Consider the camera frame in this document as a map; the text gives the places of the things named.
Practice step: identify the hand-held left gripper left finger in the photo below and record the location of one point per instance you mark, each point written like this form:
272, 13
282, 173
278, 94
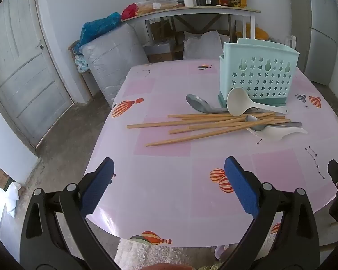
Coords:
98, 185

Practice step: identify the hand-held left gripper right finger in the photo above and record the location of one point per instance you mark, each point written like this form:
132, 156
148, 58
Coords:
242, 185

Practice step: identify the white ceramic spoon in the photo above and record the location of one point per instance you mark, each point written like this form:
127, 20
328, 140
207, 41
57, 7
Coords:
273, 135

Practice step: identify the small metal spoon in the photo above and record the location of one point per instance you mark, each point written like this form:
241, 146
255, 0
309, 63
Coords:
293, 124

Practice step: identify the wooden chopstick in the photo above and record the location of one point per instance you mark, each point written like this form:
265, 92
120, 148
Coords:
197, 117
197, 127
180, 131
171, 141

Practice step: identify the cream plastic ladle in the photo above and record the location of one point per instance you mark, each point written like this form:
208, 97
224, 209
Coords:
238, 101

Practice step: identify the large metal spoon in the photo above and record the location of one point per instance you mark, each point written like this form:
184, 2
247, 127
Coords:
195, 102

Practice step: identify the teal plastic utensil holder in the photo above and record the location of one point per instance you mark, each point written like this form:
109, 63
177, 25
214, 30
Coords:
256, 73

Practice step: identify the fluffy white clothing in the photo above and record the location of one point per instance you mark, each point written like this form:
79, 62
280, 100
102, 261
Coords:
132, 254

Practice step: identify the white bag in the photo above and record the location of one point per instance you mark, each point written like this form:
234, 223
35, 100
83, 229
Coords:
12, 199

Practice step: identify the printed cardboard box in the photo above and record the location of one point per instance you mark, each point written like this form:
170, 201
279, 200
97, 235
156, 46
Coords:
0, 178

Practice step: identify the grey wrapped bundle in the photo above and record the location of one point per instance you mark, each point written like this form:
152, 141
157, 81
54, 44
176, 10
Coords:
112, 59

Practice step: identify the white plastic stool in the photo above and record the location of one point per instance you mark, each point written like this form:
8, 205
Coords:
291, 41

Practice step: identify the grey refrigerator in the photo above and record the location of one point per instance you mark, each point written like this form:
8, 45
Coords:
324, 33

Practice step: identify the white panel door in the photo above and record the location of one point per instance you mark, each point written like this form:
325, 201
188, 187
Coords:
22, 62

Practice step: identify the white sack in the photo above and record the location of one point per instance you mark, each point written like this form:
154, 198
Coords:
205, 45

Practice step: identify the cardboard boxes under table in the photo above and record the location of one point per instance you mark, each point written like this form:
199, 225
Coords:
160, 53

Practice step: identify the yellow plastic bag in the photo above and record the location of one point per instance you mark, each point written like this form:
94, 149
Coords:
261, 33

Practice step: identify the blue plastic bag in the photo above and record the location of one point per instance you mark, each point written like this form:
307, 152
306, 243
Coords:
98, 26

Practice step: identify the red plastic bag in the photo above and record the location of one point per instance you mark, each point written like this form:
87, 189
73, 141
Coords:
128, 11

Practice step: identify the white side table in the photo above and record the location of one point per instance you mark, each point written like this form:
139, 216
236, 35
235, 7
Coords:
200, 10

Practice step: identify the orange food packet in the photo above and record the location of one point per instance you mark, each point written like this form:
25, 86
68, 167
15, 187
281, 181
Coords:
155, 7

